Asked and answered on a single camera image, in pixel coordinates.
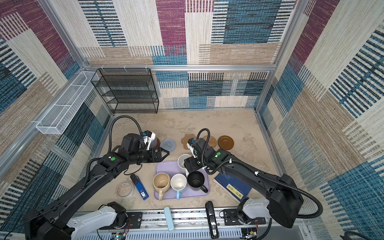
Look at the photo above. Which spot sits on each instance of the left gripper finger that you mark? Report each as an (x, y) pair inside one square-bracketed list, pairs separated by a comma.
[(160, 158), (163, 152)]

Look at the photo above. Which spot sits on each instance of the beige ceramic mug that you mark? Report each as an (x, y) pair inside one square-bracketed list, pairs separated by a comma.
[(161, 184)]

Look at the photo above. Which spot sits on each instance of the lavender plastic tray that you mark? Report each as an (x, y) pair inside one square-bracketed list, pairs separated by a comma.
[(172, 168)]

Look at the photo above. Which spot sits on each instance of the small brown wooden coaster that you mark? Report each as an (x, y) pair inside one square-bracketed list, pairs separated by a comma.
[(226, 142)]

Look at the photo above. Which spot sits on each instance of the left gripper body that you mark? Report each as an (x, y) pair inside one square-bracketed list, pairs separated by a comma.
[(147, 156)]

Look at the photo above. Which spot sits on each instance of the white wire mesh basket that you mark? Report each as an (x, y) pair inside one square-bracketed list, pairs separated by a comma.
[(59, 116)]

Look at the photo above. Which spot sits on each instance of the blue black stapler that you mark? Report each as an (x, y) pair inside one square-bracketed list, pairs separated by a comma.
[(139, 186)]

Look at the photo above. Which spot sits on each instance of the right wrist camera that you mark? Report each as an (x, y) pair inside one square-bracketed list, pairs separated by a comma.
[(191, 147)]

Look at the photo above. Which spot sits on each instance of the black mug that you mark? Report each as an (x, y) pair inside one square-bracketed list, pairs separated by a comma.
[(196, 181)]

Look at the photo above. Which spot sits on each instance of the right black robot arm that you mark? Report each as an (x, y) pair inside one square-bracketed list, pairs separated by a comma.
[(285, 202)]

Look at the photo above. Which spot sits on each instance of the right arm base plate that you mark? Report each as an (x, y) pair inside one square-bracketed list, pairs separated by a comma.
[(229, 216)]

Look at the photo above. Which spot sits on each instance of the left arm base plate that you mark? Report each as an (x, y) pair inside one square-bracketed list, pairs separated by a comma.
[(132, 220)]

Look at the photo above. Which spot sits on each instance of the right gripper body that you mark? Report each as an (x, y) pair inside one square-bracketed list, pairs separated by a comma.
[(195, 163)]

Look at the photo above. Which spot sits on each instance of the clear tape roll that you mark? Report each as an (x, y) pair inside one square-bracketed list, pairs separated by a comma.
[(125, 190)]

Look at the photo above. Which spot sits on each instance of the blue grey knitted coaster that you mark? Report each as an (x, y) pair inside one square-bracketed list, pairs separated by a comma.
[(169, 145)]

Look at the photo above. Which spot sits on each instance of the white mug blue handle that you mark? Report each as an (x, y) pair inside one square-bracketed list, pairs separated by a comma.
[(178, 183)]

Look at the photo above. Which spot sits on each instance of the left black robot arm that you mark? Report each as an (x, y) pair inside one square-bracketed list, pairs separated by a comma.
[(56, 222)]

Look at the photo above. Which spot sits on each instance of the black wire shelf rack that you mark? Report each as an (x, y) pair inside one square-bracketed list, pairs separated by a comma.
[(127, 90)]

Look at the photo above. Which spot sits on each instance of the blue hardcover book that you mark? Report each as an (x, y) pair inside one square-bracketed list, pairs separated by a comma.
[(234, 187)]

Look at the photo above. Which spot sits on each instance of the black stapler on rail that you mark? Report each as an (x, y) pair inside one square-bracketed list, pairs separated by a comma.
[(211, 217)]

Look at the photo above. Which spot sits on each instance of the white speckled mug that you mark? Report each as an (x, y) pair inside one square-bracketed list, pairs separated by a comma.
[(181, 161)]

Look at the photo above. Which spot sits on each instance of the light blue handle bar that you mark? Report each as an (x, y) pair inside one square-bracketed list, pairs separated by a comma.
[(169, 219)]

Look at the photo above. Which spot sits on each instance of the woven rattan round coaster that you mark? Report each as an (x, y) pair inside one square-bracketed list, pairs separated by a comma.
[(212, 142)]

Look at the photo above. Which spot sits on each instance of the brown flower cork coaster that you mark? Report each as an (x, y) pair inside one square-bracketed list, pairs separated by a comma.
[(185, 140)]

